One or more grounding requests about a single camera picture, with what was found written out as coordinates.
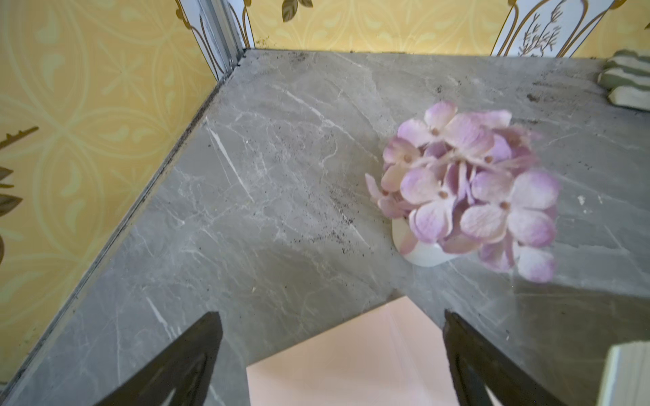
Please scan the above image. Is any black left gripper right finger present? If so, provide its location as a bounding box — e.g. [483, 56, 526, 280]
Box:
[443, 311, 563, 405]

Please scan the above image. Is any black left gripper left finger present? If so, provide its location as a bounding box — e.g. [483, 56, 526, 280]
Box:
[98, 311, 223, 405]

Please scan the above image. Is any pink envelope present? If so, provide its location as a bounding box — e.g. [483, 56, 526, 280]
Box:
[246, 297, 459, 405]

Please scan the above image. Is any lined letter paper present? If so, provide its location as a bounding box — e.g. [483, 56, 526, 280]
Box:
[597, 341, 650, 406]

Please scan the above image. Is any small white flower pot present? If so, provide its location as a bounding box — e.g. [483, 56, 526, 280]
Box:
[391, 218, 457, 267]

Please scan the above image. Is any purple artificial flower bunch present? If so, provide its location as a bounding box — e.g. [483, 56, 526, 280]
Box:
[365, 101, 560, 283]

